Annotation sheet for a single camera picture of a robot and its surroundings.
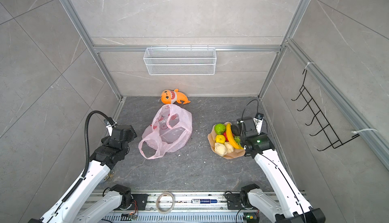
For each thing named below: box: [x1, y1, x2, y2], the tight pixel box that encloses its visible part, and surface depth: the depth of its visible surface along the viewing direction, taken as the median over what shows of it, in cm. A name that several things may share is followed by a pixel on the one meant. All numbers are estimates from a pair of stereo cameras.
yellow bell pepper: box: [215, 134, 226, 144], surface depth 90 cm
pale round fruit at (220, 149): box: [214, 142, 228, 157], surface depth 84 cm
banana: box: [225, 122, 245, 150], surface depth 89 cm
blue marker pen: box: [190, 198, 218, 204], surface depth 74 cm
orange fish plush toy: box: [160, 88, 191, 105], surface depth 113 cm
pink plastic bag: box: [138, 104, 193, 160], surface depth 85 cm
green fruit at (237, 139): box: [234, 135, 242, 147], surface depth 90 cm
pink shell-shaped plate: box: [207, 121, 246, 160], surface depth 88 cm
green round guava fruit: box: [214, 123, 226, 135], surface depth 92 cm
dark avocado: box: [230, 124, 241, 136], surface depth 93 cm
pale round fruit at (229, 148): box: [224, 141, 235, 154], surface depth 87 cm
